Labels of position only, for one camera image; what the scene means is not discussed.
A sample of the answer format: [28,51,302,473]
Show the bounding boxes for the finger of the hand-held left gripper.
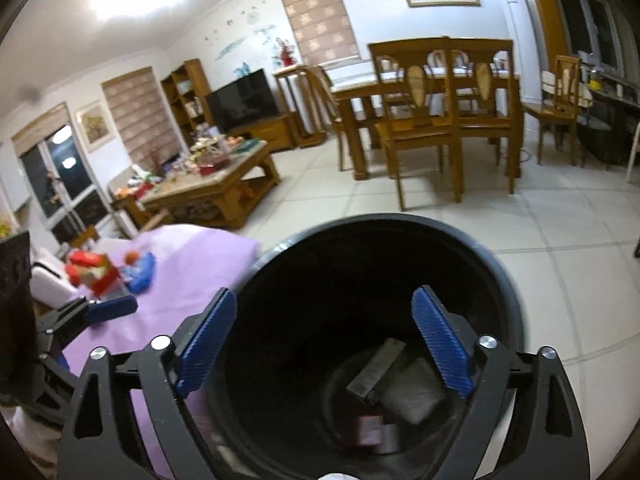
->
[38,351,83,428]
[35,295,139,348]

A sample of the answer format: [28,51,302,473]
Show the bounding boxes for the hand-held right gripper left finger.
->
[57,287,238,480]

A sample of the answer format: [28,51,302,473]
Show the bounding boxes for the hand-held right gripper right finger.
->
[410,285,592,480]

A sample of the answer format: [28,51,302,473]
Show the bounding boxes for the black round trash bin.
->
[215,212,523,480]

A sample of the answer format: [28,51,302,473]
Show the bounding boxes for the person's left forearm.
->
[9,404,63,477]

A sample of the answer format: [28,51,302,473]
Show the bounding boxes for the trash pieces inside bin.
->
[380,357,447,425]

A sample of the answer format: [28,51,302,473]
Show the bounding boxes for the blue plastic packet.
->
[120,252,157,293]

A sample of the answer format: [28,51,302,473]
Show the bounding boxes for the white box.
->
[31,259,72,307]

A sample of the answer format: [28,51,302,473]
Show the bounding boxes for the grey flat carton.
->
[346,338,407,403]

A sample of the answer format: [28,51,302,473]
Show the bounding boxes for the purple patterned blanket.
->
[32,224,261,480]

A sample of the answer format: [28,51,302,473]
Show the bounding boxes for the curved wooden chair back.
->
[64,225,101,261]

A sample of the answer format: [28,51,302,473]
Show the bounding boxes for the small red wrapper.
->
[356,412,396,448]

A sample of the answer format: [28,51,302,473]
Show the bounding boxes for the plush toys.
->
[115,172,157,200]

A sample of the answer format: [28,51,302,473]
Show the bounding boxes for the glass balcony door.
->
[20,127,113,246]

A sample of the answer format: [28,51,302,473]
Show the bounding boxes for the wooden coffee table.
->
[140,140,282,231]

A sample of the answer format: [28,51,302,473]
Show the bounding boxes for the pile of snacks and ornaments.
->
[155,127,268,187]

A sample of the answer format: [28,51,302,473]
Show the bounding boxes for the pink patterned roller blind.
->
[279,0,361,66]
[11,102,71,156]
[101,66,168,171]

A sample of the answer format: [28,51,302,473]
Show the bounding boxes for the small framed yellow picture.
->
[75,100,117,153]

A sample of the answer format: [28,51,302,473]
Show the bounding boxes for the wooden dining chair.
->
[522,55,582,167]
[367,37,463,211]
[445,37,516,195]
[305,65,361,171]

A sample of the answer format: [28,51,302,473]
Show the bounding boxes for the wooden television stand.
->
[220,112,296,153]

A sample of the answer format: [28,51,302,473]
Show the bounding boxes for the wooden bookshelf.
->
[161,58,213,143]

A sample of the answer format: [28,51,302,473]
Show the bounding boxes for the black flat television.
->
[206,69,280,133]

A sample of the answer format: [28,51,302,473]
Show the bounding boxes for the wooden dining table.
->
[330,72,523,181]

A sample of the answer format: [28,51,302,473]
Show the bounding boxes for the dark side cabinet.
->
[575,72,640,171]

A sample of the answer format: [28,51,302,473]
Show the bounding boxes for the tall wooden plant stand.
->
[273,64,328,148]

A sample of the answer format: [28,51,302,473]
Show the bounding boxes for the white standing air conditioner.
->
[497,0,543,103]

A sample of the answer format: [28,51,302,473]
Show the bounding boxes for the blue wall decal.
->
[205,10,296,76]

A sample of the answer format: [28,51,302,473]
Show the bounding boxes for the window with wooden frame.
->
[520,0,633,83]

